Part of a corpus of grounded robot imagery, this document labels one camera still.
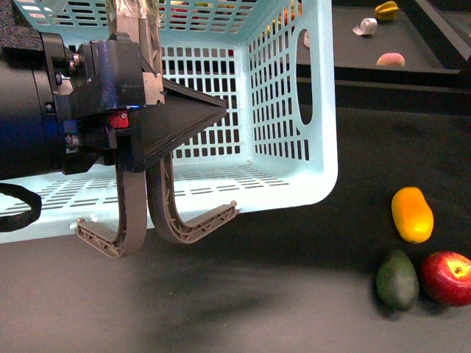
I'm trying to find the crumpled white paper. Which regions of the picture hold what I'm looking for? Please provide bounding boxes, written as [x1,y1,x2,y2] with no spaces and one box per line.
[353,18,378,36]

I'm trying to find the pale peach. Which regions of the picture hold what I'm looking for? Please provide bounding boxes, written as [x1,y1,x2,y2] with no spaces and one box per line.
[376,52,406,67]

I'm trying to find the yellow starfruit far right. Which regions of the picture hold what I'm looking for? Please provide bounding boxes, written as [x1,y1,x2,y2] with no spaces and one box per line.
[375,1,400,21]

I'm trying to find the red apple near avocado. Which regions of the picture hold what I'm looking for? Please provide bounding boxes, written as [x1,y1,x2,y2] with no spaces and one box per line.
[421,252,470,307]

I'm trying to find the yellow mango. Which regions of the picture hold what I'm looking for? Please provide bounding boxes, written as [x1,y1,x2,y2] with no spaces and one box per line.
[391,187,434,243]

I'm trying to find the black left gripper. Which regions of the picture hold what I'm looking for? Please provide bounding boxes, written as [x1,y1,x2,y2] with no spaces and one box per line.
[41,32,238,259]

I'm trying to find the black cable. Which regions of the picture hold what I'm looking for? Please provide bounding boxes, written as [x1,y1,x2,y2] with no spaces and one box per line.
[0,182,43,233]

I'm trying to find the light blue plastic basket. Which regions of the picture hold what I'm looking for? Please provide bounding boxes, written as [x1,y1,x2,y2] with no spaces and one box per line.
[1,1,338,243]

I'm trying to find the green avocado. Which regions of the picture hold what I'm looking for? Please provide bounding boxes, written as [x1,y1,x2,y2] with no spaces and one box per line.
[375,250,419,312]

